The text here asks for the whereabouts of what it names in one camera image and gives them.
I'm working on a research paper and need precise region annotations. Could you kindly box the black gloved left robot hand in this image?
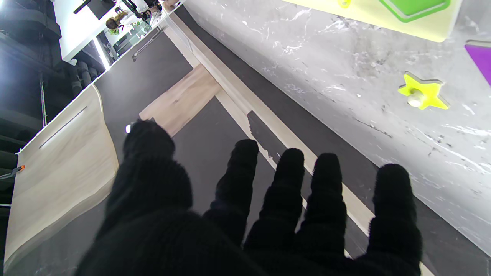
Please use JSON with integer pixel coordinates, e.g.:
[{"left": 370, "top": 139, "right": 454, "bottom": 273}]
[{"left": 75, "top": 120, "right": 423, "bottom": 276}]

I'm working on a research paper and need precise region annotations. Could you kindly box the wooden shape puzzle board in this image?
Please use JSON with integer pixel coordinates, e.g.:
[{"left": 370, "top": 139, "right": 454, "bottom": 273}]
[{"left": 284, "top": 0, "right": 463, "bottom": 43}]

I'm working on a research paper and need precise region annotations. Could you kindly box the yellow star puzzle piece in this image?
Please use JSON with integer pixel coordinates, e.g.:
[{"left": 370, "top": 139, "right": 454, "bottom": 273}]
[{"left": 398, "top": 72, "right": 450, "bottom": 111}]

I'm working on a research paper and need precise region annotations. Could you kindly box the purple triangle puzzle piece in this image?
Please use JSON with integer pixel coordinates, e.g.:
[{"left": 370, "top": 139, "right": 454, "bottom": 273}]
[{"left": 464, "top": 40, "right": 491, "bottom": 87}]

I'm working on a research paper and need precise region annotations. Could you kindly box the light wooden curved panel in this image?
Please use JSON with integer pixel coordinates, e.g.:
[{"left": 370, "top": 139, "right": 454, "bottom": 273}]
[{"left": 4, "top": 84, "right": 119, "bottom": 265}]

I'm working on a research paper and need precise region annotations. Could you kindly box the light wooden shelf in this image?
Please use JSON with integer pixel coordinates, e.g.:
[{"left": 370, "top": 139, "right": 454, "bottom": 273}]
[{"left": 163, "top": 13, "right": 436, "bottom": 276}]

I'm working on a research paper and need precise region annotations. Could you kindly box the orange handled clamp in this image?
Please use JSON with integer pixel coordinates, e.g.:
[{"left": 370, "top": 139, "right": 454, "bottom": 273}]
[{"left": 0, "top": 165, "right": 26, "bottom": 180}]

